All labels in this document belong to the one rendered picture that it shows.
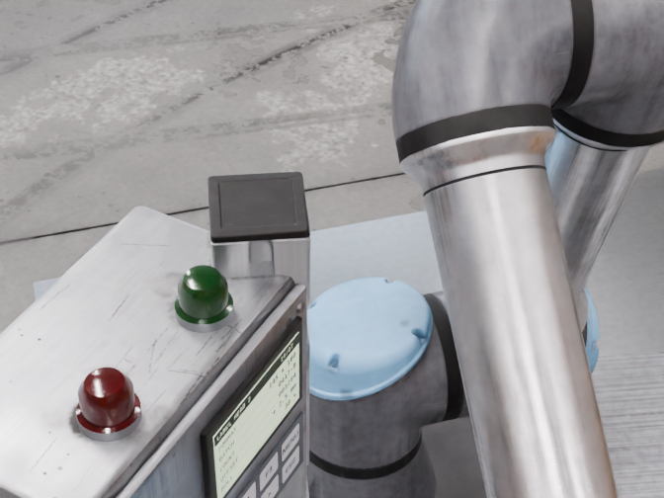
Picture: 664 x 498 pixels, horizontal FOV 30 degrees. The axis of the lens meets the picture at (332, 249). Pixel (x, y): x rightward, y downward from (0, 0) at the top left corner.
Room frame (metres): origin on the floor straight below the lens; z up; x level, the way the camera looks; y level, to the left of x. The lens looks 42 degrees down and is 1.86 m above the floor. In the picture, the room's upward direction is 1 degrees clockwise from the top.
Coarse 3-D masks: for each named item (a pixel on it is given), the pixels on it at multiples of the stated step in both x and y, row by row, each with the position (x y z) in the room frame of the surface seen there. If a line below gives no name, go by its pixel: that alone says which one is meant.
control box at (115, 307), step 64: (128, 256) 0.43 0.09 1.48; (192, 256) 0.43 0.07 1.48; (64, 320) 0.39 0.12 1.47; (128, 320) 0.39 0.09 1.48; (256, 320) 0.39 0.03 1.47; (0, 384) 0.35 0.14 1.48; (64, 384) 0.35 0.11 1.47; (192, 384) 0.35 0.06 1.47; (0, 448) 0.31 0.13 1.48; (64, 448) 0.31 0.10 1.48; (128, 448) 0.31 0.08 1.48; (192, 448) 0.33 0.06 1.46
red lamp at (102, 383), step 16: (112, 368) 0.34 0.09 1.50; (80, 384) 0.33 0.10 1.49; (96, 384) 0.33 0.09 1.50; (112, 384) 0.33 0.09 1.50; (128, 384) 0.33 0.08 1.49; (80, 400) 0.32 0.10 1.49; (96, 400) 0.32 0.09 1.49; (112, 400) 0.32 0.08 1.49; (128, 400) 0.33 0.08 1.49; (80, 416) 0.33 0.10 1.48; (96, 416) 0.32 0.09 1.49; (112, 416) 0.32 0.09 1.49; (128, 416) 0.32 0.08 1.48; (96, 432) 0.32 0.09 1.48; (112, 432) 0.32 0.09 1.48; (128, 432) 0.32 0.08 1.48
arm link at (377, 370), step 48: (336, 288) 0.80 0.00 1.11; (384, 288) 0.80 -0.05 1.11; (336, 336) 0.74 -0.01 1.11; (384, 336) 0.73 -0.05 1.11; (432, 336) 0.75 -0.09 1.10; (336, 384) 0.71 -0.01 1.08; (384, 384) 0.70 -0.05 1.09; (432, 384) 0.72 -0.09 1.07; (336, 432) 0.70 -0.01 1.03; (384, 432) 0.70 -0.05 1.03
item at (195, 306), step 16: (192, 272) 0.39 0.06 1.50; (208, 272) 0.39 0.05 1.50; (192, 288) 0.39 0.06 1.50; (208, 288) 0.39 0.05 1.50; (224, 288) 0.39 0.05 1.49; (176, 304) 0.39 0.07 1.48; (192, 304) 0.38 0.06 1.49; (208, 304) 0.38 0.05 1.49; (224, 304) 0.39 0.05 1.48; (192, 320) 0.38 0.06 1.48; (208, 320) 0.38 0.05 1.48; (224, 320) 0.38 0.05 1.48
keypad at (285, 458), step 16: (288, 432) 0.40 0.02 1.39; (288, 448) 0.40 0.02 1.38; (272, 464) 0.38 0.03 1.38; (288, 464) 0.40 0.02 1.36; (256, 480) 0.37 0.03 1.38; (272, 480) 0.38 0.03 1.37; (288, 480) 0.40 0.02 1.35; (240, 496) 0.36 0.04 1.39; (256, 496) 0.37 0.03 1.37; (272, 496) 0.38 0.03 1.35
